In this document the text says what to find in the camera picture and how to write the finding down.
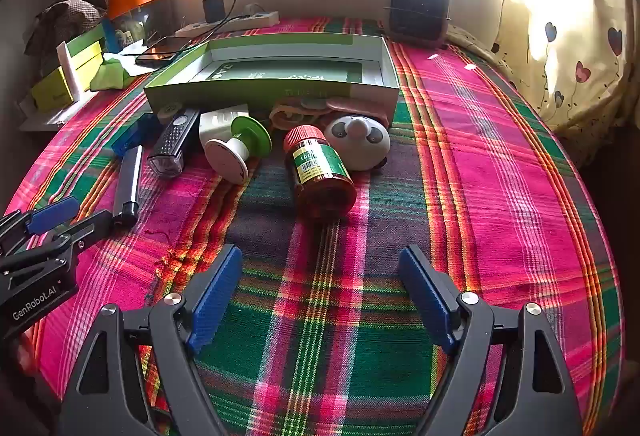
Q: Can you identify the small light green box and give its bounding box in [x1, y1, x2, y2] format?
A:
[64, 23, 108, 66]

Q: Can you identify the white tube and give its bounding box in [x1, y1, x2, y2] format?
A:
[56, 42, 83, 100]

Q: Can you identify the black charger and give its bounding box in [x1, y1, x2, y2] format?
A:
[202, 0, 238, 24]

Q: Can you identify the red-lid brown bottle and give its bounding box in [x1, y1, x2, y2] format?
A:
[283, 126, 357, 220]

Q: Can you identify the glass tank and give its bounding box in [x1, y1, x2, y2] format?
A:
[107, 0, 176, 46]

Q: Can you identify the black smartphone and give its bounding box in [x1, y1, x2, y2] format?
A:
[135, 36, 193, 69]

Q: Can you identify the large green cardboard box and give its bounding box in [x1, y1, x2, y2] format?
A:
[144, 34, 401, 117]

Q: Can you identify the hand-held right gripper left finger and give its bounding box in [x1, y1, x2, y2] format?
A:
[59, 243, 244, 436]

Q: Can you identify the plaid blanket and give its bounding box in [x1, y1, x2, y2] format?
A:
[2, 16, 631, 436]

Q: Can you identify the pink oval case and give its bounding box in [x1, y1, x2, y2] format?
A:
[322, 98, 393, 127]

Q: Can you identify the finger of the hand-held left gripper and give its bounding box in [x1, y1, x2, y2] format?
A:
[0, 210, 115, 274]
[0, 197, 81, 243]

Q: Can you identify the heart print curtain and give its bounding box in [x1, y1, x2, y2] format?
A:
[445, 0, 640, 167]

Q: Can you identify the brown checked cloth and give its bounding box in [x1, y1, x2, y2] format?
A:
[22, 0, 106, 61]

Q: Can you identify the white plug adapter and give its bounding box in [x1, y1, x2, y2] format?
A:
[199, 103, 251, 151]

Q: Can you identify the white round panda case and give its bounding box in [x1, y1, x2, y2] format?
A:
[324, 113, 392, 173]

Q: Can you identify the black remote control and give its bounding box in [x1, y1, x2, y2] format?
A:
[147, 108, 201, 179]

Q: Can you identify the blue picture box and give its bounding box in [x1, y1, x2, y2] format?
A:
[102, 18, 126, 54]

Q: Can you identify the yellow cardboard box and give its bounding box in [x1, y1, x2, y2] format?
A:
[30, 40, 106, 109]

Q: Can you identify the black cable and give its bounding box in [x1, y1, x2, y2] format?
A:
[122, 13, 251, 57]

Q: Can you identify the white power strip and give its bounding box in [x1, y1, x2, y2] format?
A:
[175, 10, 279, 37]

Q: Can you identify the blue transparent case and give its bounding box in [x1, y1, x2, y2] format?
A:
[111, 113, 163, 159]

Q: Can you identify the grey desktop fan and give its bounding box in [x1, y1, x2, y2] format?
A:
[387, 0, 453, 47]

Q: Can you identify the green and white spool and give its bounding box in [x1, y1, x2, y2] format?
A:
[205, 116, 273, 184]

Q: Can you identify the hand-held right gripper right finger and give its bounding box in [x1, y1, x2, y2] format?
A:
[397, 245, 586, 436]

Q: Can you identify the small white round cap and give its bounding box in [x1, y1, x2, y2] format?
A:
[157, 102, 185, 124]

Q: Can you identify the pink and mint case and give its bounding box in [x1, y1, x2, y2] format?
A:
[269, 96, 328, 129]

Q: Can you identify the green cloth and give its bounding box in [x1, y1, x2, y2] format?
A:
[90, 53, 151, 91]

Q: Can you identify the black and silver pen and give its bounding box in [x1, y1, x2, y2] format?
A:
[113, 145, 145, 225]

